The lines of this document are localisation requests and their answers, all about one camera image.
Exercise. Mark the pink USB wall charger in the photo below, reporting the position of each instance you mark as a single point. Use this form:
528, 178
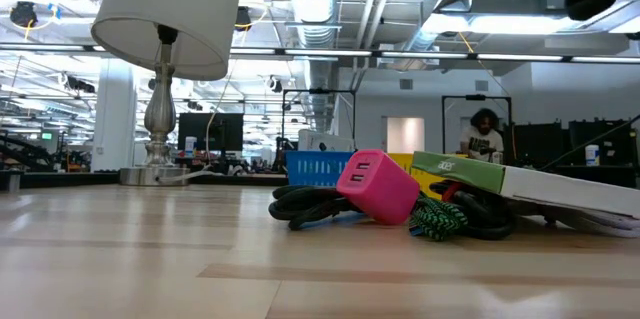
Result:
380, 189

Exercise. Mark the black background robot arm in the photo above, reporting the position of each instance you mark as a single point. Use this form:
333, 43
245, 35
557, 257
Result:
282, 151

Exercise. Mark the ceiling light panel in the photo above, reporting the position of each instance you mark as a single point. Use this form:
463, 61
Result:
500, 24

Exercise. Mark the black equipment case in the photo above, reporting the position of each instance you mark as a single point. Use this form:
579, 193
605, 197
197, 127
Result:
535, 144
610, 139

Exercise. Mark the white wipes canister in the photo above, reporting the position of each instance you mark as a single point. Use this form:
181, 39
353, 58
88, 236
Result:
190, 146
592, 155

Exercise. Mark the long light strip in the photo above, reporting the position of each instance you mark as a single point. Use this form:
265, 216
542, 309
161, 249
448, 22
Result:
425, 54

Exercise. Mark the person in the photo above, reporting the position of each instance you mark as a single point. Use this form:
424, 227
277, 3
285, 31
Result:
480, 141

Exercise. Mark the yellow plastic basket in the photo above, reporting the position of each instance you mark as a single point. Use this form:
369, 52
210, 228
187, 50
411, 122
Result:
425, 179

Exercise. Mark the blue plastic basket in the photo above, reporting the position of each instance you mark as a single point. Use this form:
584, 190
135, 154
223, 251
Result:
315, 169

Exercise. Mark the black ceiling device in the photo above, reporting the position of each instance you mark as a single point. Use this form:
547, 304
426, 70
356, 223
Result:
243, 18

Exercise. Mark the black monitor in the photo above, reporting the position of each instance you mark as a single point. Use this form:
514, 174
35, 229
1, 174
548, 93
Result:
210, 131

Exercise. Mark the table lamp with white shade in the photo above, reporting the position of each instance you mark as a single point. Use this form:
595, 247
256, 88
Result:
165, 9

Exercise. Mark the wall vent grille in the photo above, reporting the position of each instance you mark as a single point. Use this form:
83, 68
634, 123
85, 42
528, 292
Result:
406, 84
481, 85

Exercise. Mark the black metal frame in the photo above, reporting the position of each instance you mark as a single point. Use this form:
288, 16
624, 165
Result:
320, 91
475, 97

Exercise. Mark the black ceiling camera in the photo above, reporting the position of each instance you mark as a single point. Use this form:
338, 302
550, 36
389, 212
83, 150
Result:
23, 14

